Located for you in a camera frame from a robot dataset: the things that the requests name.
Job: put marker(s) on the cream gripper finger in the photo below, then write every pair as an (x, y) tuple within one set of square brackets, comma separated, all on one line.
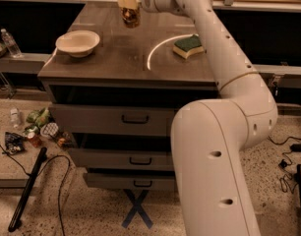
[(129, 4)]

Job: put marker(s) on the orange patterned drink can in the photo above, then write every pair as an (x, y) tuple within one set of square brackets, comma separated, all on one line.
[(130, 17)]

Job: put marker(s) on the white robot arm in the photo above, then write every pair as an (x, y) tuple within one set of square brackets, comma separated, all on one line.
[(208, 135)]

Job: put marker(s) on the white paper bowl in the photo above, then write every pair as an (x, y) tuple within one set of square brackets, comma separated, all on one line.
[(78, 43)]

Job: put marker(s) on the red can on floor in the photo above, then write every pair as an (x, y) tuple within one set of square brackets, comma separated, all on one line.
[(34, 139)]

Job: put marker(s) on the green and yellow sponge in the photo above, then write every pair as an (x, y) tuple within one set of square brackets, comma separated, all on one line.
[(188, 46)]

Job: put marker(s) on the grey drawer cabinet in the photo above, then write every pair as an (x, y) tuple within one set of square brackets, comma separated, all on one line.
[(129, 68)]

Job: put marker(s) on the grey side shelf left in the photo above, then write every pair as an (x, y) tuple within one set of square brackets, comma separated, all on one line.
[(30, 63)]

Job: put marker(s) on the clear plastic water bottle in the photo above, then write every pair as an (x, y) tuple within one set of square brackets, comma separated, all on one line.
[(11, 44)]

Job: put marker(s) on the top grey drawer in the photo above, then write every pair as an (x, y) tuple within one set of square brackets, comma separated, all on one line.
[(108, 120)]

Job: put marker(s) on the grey drawer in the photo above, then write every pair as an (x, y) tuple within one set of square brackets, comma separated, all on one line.
[(131, 182), (108, 120), (122, 159)]

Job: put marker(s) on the green snack bag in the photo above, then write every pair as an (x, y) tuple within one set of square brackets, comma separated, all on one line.
[(39, 117)]

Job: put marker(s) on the white patterned cup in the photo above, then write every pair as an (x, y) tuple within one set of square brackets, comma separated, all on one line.
[(49, 130)]

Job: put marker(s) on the small plastic bottle on floor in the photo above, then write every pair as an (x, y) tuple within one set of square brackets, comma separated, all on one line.
[(15, 117)]

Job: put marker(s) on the middle grey drawer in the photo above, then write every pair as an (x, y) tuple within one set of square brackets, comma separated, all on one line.
[(122, 159)]

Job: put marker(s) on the bottom grey drawer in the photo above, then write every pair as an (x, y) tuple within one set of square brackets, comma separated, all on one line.
[(131, 182)]

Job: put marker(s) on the dark blue snack bag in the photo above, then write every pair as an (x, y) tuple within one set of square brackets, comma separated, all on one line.
[(14, 143)]

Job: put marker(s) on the black bar left floor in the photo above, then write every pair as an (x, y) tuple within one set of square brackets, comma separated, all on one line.
[(15, 222)]

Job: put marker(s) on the blue tape cross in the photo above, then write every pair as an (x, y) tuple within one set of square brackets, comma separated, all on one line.
[(137, 208)]

